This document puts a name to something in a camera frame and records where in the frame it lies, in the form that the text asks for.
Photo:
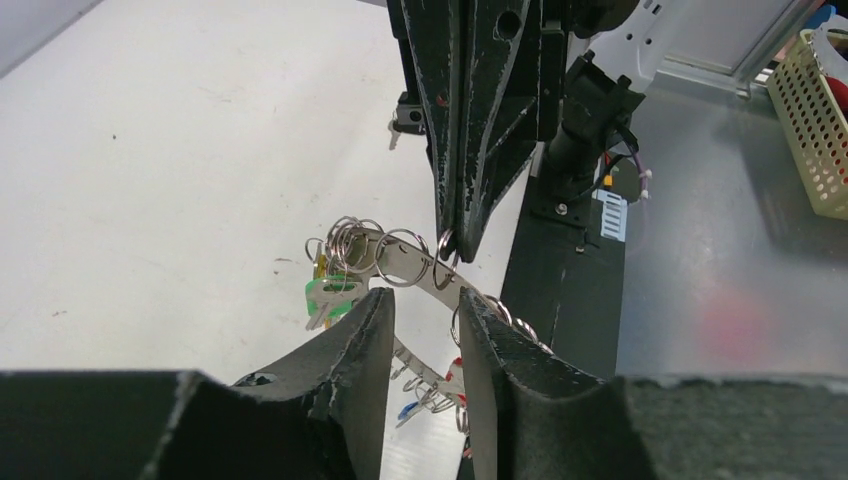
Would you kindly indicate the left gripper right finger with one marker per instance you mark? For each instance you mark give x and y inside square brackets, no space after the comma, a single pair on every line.
[534,416]

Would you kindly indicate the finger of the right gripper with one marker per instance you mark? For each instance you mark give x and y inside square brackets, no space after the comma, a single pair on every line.
[433,33]
[492,44]

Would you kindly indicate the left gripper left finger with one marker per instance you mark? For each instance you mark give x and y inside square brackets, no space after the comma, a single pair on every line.
[316,413]

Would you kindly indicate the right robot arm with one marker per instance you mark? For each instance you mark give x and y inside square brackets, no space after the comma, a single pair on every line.
[582,69]

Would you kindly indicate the key with black tag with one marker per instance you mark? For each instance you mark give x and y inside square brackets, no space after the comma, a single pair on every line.
[395,133]

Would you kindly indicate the cream perforated basket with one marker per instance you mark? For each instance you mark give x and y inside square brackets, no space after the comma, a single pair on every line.
[814,126]

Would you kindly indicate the red object in basket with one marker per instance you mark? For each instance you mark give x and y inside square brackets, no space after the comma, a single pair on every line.
[839,90]

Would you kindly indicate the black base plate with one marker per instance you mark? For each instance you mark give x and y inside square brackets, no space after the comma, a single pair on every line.
[566,281]

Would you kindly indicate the right white cable duct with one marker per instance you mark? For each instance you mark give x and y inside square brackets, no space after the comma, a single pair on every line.
[614,212]

